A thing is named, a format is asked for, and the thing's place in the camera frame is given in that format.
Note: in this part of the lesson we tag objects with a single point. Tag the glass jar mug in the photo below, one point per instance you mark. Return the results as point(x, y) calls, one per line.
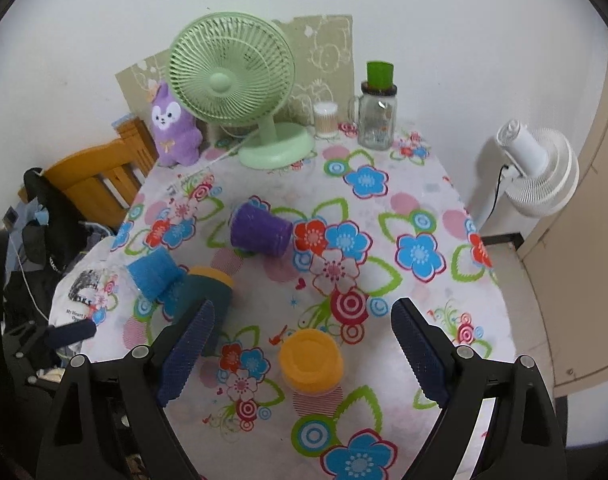
point(376, 120)

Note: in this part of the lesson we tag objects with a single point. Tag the dark clothes pile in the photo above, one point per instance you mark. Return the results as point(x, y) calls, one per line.
point(58, 220)

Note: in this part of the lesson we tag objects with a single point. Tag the blue ribbed cup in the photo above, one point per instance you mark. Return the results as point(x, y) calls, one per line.
point(153, 272)

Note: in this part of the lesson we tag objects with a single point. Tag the purple plush toy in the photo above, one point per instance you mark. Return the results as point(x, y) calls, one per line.
point(176, 130)

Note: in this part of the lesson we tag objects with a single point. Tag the wooden chair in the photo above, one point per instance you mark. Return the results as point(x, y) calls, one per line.
point(83, 180)

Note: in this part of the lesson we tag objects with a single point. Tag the white floor fan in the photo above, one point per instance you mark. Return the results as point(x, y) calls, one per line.
point(544, 175)

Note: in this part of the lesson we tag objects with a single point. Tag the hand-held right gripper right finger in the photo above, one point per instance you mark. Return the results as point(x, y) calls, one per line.
point(420, 355)

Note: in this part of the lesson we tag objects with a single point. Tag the white printed plastic bag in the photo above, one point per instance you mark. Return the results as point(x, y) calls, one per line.
point(78, 305)

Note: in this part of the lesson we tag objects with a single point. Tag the cotton swab container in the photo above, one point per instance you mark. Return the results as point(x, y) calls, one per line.
point(325, 120)

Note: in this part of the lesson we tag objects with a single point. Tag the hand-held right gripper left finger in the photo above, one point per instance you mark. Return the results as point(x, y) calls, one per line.
point(186, 355)

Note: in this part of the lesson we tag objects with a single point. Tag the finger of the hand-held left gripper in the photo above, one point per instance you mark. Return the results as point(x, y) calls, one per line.
point(71, 333)

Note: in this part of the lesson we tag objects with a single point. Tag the dark green cup yellow rim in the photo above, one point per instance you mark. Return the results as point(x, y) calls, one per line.
point(203, 287)

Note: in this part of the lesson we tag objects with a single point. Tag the purple ribbed cup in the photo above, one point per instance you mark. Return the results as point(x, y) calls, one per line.
point(259, 230)

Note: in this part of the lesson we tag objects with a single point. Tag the beige printed board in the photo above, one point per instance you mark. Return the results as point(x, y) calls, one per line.
point(329, 45)

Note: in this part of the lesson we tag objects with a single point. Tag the floral tablecloth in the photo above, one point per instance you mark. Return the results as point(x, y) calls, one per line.
point(424, 200)

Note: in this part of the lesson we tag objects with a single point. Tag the green desk fan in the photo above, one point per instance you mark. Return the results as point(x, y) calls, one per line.
point(223, 80)

